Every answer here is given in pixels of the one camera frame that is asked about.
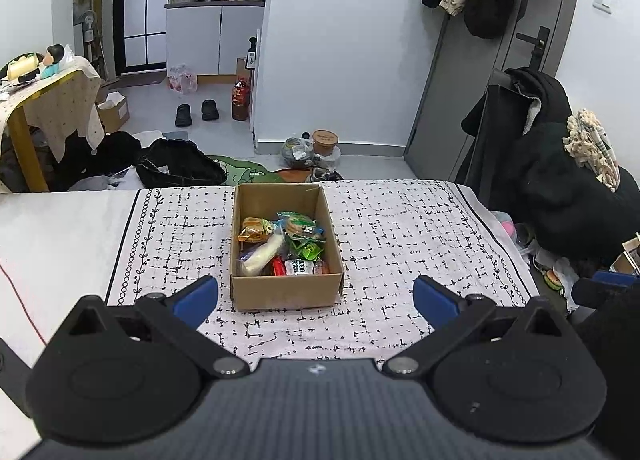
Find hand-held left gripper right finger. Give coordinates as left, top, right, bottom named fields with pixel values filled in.
left=382, top=276, right=572, bottom=381

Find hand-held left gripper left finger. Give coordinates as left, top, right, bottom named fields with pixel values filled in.
left=69, top=276, right=251, bottom=381

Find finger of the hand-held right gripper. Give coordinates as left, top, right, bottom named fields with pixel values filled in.
left=572, top=271, right=640, bottom=309

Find cream roll packet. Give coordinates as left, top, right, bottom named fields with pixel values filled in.
left=236, top=235, right=287, bottom=277

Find orange bread packet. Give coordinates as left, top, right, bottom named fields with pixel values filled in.
left=237, top=217, right=273, bottom=244

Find clear green nut packet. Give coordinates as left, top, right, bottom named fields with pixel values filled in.
left=276, top=211, right=326, bottom=241

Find small cardboard box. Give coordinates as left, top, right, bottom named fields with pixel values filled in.
left=610, top=235, right=640, bottom=275

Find black fleece garment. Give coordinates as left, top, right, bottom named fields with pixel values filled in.
left=520, top=122, right=640, bottom=261

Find black duffel bag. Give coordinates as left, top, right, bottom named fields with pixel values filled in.
left=136, top=139, right=227, bottom=188

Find white bed sheet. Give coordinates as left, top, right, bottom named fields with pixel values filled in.
left=0, top=188, right=141, bottom=460

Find dark shoes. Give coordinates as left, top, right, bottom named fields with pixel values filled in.
left=306, top=166, right=345, bottom=183

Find black clothes pile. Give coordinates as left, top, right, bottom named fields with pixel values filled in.
left=55, top=131, right=143, bottom=191

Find clear trash bag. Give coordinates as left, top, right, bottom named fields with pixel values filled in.
left=280, top=136, right=342, bottom=169

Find brown paper bowl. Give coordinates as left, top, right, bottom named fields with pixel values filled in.
left=311, top=129, right=341, bottom=157

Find brown oil bottle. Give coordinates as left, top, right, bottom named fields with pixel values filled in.
left=231, top=78, right=252, bottom=121

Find black phone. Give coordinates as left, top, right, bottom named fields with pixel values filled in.
left=0, top=337, right=32, bottom=418

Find floor cardboard box with tissue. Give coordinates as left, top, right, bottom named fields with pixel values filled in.
left=96, top=91, right=131, bottom=133

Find grey door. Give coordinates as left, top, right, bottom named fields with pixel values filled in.
left=404, top=0, right=586, bottom=185

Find pink plastic bag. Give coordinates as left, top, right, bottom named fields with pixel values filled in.
left=167, top=64, right=198, bottom=94

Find yellow wooden table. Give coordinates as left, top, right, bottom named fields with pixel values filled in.
left=7, top=107, right=51, bottom=193

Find white cabinet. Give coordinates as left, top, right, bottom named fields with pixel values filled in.
left=165, top=0, right=266, bottom=76

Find dark-haired doll figure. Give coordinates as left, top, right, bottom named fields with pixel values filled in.
left=40, top=44, right=68, bottom=79

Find black-framed glass door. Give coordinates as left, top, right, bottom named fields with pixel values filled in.
left=112, top=0, right=173, bottom=75

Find pale yellow object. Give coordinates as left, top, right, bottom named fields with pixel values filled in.
left=6, top=54, right=42, bottom=81

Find small standing fan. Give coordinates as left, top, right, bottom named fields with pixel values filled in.
left=75, top=10, right=98, bottom=43

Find red cable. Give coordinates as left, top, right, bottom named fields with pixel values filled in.
left=0, top=262, right=48, bottom=346

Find black door handle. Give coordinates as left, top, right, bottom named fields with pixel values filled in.
left=516, top=26, right=551, bottom=65

